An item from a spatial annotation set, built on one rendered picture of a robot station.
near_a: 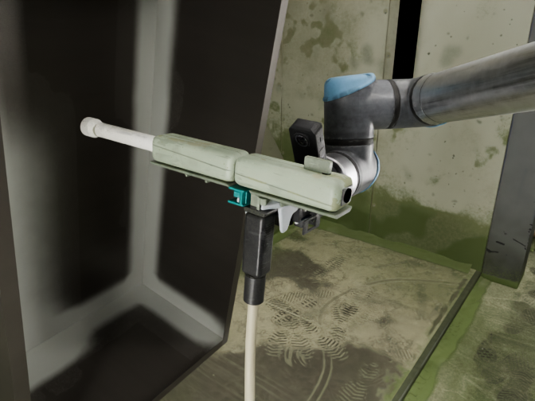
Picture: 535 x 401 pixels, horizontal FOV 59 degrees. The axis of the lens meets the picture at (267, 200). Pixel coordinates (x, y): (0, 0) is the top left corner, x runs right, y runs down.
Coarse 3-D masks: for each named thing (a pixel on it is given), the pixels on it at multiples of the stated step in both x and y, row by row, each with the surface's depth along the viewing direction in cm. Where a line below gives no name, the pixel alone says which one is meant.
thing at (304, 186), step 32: (96, 128) 78; (160, 160) 70; (192, 160) 66; (224, 160) 63; (256, 160) 61; (320, 160) 57; (256, 192) 61; (288, 192) 58; (320, 192) 56; (256, 224) 63; (256, 256) 64; (256, 288) 67
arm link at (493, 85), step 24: (528, 48) 57; (432, 72) 82; (456, 72) 71; (480, 72) 65; (504, 72) 60; (528, 72) 56; (408, 96) 83; (432, 96) 76; (456, 96) 70; (480, 96) 65; (504, 96) 61; (528, 96) 58; (408, 120) 86; (432, 120) 81; (456, 120) 77
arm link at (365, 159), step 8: (328, 152) 84; (336, 152) 83; (344, 152) 83; (352, 152) 84; (360, 152) 84; (368, 152) 85; (352, 160) 82; (360, 160) 84; (368, 160) 85; (376, 160) 89; (360, 168) 83; (368, 168) 85; (376, 168) 89; (360, 176) 82; (368, 176) 86; (376, 176) 89; (360, 184) 83; (368, 184) 87; (360, 192) 88
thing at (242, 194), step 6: (234, 186) 64; (240, 186) 64; (234, 192) 63; (240, 192) 62; (246, 192) 63; (234, 198) 65; (240, 198) 63; (246, 198) 63; (240, 204) 63; (246, 204) 63
